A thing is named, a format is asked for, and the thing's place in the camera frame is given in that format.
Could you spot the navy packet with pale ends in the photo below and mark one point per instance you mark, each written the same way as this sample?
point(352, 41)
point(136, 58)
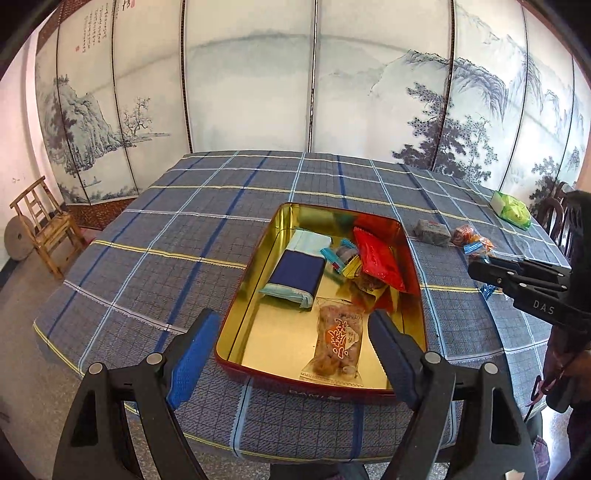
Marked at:
point(295, 273)

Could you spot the light wooden chair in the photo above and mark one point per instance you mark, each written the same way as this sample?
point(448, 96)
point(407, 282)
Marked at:
point(51, 226)

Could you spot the dark brown cake packet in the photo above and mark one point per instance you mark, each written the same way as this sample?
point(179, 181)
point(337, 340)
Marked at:
point(431, 233)

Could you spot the grey plaid tablecloth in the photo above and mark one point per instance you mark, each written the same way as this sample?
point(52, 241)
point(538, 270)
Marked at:
point(161, 277)

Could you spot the blue candy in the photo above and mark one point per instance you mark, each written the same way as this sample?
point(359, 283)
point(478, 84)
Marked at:
point(332, 258)
point(479, 249)
point(489, 290)

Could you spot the clear brown snack packet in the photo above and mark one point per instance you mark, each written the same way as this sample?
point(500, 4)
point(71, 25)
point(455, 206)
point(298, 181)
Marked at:
point(371, 287)

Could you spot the pale teal snack packet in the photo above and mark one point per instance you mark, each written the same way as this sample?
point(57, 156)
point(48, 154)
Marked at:
point(309, 241)

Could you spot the clear packet with orange print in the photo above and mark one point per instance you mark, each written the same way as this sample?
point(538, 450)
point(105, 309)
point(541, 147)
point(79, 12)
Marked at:
point(337, 341)

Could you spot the red snack packet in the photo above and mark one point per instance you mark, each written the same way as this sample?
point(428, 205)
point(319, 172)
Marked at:
point(378, 263)

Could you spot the painted landscape folding screen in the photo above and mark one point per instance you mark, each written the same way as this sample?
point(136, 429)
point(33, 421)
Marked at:
point(249, 92)

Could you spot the green tissue pack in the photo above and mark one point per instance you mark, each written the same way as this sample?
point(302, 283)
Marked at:
point(510, 210)

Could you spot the dark wooden chair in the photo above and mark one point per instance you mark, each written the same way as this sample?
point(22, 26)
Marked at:
point(554, 207)

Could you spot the yellow snack packet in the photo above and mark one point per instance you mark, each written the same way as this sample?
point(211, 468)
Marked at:
point(353, 268)

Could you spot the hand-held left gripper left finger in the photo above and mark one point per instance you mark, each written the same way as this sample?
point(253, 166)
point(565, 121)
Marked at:
point(189, 350)

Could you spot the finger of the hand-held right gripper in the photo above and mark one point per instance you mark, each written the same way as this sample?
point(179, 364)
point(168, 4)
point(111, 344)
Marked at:
point(485, 271)
point(535, 267)

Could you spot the orange snack packet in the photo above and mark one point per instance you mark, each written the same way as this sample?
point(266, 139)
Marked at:
point(463, 234)

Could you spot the round stone disc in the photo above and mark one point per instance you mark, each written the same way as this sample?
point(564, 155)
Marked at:
point(16, 239)

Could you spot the red tin box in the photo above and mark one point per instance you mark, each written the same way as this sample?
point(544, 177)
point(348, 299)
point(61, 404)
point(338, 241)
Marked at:
point(277, 332)

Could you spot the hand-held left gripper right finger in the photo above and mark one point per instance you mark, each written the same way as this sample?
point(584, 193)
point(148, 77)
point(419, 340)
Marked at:
point(392, 355)

